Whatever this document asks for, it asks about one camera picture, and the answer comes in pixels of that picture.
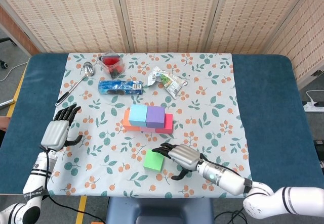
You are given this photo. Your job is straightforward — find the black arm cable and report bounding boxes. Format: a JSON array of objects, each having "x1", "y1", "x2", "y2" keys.
[
  {"x1": 39, "y1": 145, "x2": 107, "y2": 224},
  {"x1": 199, "y1": 154, "x2": 254, "y2": 187}
]

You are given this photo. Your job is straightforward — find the teal table cover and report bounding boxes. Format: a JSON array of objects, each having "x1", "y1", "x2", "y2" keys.
[{"x1": 0, "y1": 53, "x2": 317, "y2": 200}]

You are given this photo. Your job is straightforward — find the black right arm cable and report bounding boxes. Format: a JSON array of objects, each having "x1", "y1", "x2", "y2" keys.
[{"x1": 199, "y1": 154, "x2": 254, "y2": 187}]

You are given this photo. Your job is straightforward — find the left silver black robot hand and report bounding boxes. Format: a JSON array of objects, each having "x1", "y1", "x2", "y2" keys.
[{"x1": 40, "y1": 104, "x2": 84, "y2": 152}]

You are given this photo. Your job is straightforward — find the green foam cube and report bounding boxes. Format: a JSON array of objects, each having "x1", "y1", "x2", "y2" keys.
[{"x1": 143, "y1": 149, "x2": 165, "y2": 172}]

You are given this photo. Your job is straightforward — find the floral print tablecloth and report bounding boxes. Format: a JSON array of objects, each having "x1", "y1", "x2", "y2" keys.
[{"x1": 35, "y1": 53, "x2": 256, "y2": 199}]

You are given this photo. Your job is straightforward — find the red foam cube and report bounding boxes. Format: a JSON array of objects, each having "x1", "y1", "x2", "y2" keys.
[{"x1": 155, "y1": 113, "x2": 174, "y2": 135}]

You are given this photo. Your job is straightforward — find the light blue foam cube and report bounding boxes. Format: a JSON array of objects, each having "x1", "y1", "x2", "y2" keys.
[{"x1": 128, "y1": 104, "x2": 148, "y2": 128}]

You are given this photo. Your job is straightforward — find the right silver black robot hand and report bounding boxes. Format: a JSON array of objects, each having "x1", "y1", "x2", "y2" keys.
[{"x1": 151, "y1": 142, "x2": 205, "y2": 181}]

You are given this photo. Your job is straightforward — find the black office chair base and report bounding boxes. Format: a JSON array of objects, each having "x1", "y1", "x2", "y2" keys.
[{"x1": 0, "y1": 37, "x2": 17, "y2": 70}]

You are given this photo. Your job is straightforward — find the metal spoon black handle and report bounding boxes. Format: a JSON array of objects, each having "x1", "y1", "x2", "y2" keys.
[{"x1": 55, "y1": 61, "x2": 95, "y2": 107}]

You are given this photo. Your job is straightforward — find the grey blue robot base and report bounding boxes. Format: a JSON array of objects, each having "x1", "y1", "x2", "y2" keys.
[{"x1": 105, "y1": 197, "x2": 215, "y2": 224}]

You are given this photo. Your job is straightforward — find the clear box with red items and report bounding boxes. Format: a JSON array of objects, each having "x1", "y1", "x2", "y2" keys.
[{"x1": 98, "y1": 50, "x2": 125, "y2": 79}]

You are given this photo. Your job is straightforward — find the black floor cable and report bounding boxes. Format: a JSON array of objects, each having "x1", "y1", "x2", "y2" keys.
[{"x1": 214, "y1": 210, "x2": 248, "y2": 224}]

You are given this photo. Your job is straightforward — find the white power strip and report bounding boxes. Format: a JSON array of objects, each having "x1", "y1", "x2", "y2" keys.
[{"x1": 303, "y1": 101, "x2": 324, "y2": 113}]

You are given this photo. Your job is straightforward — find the bamboo folding screen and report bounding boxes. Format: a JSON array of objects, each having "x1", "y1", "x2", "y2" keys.
[{"x1": 0, "y1": 0, "x2": 324, "y2": 83}]

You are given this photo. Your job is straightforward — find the blue cookie package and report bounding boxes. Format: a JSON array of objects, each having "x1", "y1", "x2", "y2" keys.
[{"x1": 98, "y1": 79, "x2": 144, "y2": 96}]

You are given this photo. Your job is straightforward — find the person in dark clothes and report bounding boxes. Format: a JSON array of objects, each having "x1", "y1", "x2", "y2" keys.
[{"x1": 0, "y1": 116, "x2": 11, "y2": 144}]

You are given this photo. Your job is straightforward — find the orange foam cube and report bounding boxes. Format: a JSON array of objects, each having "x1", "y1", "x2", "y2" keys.
[{"x1": 123, "y1": 108, "x2": 141, "y2": 132}]

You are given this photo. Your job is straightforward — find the white floor cable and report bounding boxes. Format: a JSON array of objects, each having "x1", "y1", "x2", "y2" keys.
[{"x1": 0, "y1": 61, "x2": 28, "y2": 82}]

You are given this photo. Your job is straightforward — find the white charger cable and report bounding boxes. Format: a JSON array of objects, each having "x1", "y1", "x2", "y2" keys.
[{"x1": 305, "y1": 89, "x2": 324, "y2": 104}]

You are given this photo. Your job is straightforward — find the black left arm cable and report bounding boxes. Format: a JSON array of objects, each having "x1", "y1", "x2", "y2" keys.
[{"x1": 39, "y1": 145, "x2": 107, "y2": 224}]

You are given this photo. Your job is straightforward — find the crumpled silver snack bag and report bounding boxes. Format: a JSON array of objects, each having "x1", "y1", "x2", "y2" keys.
[{"x1": 147, "y1": 66, "x2": 188, "y2": 100}]

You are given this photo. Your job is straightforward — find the grey metal bar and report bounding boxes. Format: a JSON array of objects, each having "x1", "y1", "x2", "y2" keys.
[{"x1": 0, "y1": 98, "x2": 16, "y2": 108}]

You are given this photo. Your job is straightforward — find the purple foam cube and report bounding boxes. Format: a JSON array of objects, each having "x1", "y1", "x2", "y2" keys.
[{"x1": 145, "y1": 105, "x2": 166, "y2": 128}]

